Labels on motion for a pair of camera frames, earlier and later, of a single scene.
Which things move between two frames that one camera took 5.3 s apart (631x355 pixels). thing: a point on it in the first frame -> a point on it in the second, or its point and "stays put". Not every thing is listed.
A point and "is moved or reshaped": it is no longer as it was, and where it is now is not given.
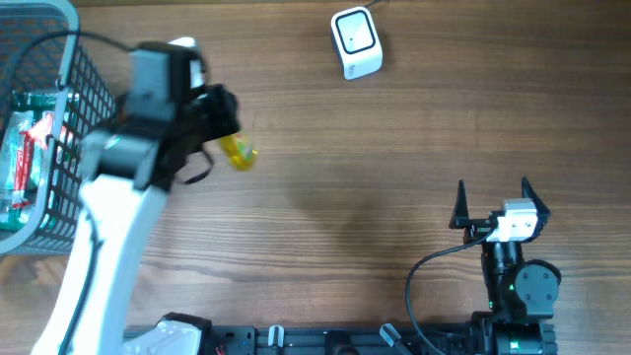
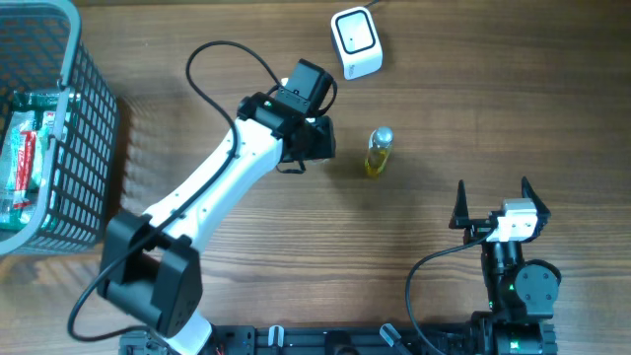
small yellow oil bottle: x=239 y=151 is moved or reshaped
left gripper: x=208 y=109 -> x=315 y=140
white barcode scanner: x=357 y=42 stays put
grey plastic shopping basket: x=39 y=51 stays put
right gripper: x=477 y=228 stays put
